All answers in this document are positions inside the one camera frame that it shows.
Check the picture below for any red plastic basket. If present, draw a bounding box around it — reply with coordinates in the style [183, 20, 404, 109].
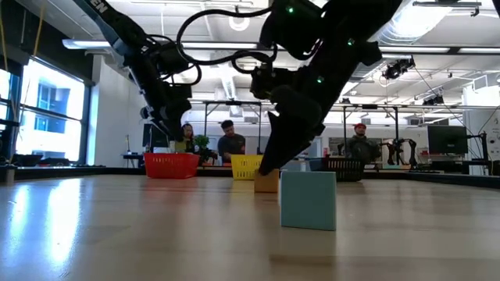
[143, 152, 201, 180]

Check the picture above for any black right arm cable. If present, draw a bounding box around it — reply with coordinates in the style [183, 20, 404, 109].
[175, 6, 274, 68]

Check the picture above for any person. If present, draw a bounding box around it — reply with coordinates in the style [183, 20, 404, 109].
[217, 119, 247, 165]
[345, 123, 382, 165]
[174, 123, 196, 154]

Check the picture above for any large window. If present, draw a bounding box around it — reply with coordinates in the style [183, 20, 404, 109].
[0, 58, 91, 165]

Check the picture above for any potted green plant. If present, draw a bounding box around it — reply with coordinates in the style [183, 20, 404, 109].
[194, 134, 214, 167]

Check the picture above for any silver ventilation duct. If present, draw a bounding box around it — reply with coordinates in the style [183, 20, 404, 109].
[374, 0, 454, 81]

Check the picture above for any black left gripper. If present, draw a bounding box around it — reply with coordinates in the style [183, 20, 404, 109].
[130, 54, 192, 141]

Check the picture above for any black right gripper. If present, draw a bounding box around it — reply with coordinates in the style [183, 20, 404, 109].
[250, 50, 352, 176]

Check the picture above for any white cable coil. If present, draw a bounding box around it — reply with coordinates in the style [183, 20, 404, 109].
[228, 14, 251, 32]

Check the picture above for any dark side table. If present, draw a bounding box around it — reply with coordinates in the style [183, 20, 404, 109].
[122, 152, 146, 166]

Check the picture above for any black metal frame stand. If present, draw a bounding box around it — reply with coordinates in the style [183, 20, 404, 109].
[342, 103, 400, 165]
[203, 100, 263, 155]

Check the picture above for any blue cube block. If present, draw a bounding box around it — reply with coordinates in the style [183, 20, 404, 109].
[280, 171, 338, 232]

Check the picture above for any black aluminium table frame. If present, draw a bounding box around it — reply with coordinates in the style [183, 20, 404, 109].
[0, 163, 500, 190]

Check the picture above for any yellow plastic basket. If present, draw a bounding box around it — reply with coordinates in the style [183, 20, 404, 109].
[230, 155, 265, 181]

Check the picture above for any black monitor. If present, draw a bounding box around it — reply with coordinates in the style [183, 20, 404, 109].
[427, 124, 469, 155]
[142, 123, 173, 149]

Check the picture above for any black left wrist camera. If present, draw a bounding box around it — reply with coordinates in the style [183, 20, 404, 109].
[154, 41, 193, 77]

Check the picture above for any orange cube block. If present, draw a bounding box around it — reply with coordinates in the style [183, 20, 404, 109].
[254, 168, 280, 194]

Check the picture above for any overhead light bar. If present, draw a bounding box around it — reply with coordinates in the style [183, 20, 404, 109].
[62, 38, 500, 55]

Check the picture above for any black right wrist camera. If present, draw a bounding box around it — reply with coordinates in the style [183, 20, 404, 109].
[259, 0, 325, 59]

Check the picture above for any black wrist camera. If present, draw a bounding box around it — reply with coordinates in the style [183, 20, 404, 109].
[259, 0, 325, 59]
[154, 41, 193, 77]

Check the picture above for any black plastic basket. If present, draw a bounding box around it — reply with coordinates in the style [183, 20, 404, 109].
[310, 157, 365, 183]

